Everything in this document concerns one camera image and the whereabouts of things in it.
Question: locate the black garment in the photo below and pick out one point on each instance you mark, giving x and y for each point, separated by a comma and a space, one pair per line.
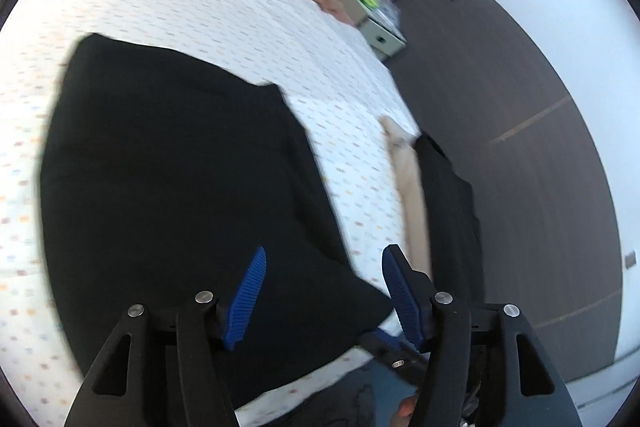
175, 182

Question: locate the wall outlet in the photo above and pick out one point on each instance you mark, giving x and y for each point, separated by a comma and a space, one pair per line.
631, 258

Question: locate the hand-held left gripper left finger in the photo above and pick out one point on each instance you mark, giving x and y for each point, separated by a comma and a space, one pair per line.
247, 297

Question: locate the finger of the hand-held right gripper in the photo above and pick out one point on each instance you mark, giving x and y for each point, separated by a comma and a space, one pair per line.
395, 354

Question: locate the person's black shorts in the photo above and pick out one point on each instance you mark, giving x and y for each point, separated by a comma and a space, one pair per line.
450, 217

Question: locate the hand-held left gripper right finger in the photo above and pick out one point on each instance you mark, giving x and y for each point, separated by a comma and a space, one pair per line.
405, 297

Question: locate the white two-drawer nightstand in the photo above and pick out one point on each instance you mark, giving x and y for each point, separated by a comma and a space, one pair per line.
380, 37

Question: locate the white dotted bed sheet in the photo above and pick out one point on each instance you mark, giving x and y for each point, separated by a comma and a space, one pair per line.
200, 7

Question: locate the clear plastic bag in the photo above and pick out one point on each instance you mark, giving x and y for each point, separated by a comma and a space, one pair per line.
390, 13

